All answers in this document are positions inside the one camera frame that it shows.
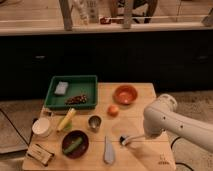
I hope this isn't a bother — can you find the green cucumber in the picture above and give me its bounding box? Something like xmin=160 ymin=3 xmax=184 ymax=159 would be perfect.
xmin=63 ymin=137 xmax=83 ymax=154

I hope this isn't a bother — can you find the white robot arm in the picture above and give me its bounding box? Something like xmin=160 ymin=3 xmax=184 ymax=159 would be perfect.
xmin=143 ymin=94 xmax=213 ymax=153

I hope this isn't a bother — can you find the small metal cup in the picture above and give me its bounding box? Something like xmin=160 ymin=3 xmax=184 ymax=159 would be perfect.
xmin=88 ymin=115 xmax=102 ymax=132

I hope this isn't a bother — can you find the black floor cable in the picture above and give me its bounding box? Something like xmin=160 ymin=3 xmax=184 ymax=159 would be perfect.
xmin=170 ymin=135 xmax=188 ymax=171

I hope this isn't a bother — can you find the green plastic tray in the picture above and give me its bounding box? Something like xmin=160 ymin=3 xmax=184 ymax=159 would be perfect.
xmin=44 ymin=75 xmax=98 ymax=110

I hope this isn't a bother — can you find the red bowl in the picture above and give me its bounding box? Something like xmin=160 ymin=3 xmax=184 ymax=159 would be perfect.
xmin=113 ymin=85 xmax=138 ymax=105

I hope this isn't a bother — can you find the dark maroon bowl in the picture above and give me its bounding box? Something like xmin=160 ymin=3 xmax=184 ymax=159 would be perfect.
xmin=62 ymin=130 xmax=89 ymax=159

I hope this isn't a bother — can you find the grey sponge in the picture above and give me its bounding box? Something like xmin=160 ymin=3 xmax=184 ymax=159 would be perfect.
xmin=55 ymin=82 xmax=68 ymax=95

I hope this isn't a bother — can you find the white cup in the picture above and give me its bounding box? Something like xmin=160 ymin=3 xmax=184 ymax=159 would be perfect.
xmin=32 ymin=117 xmax=51 ymax=137

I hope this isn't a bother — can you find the white dish brush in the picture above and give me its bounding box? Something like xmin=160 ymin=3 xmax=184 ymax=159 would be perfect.
xmin=119 ymin=134 xmax=144 ymax=146

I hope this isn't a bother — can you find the yellow corn cob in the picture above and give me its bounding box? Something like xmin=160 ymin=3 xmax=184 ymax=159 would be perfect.
xmin=57 ymin=108 xmax=76 ymax=132

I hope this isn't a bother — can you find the brown wooden box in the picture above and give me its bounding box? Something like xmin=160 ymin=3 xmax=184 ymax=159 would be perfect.
xmin=27 ymin=144 xmax=55 ymax=166

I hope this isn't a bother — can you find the orange round fruit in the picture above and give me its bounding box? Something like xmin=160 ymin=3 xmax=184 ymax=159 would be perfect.
xmin=107 ymin=105 xmax=119 ymax=117

